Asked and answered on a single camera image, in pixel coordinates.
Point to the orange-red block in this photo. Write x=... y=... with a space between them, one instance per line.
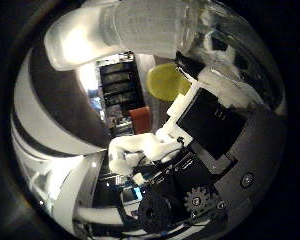
x=141 y=120

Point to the yellow-green chair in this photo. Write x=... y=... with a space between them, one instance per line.
x=163 y=83

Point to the dark storage shelf rack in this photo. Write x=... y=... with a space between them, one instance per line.
x=120 y=86

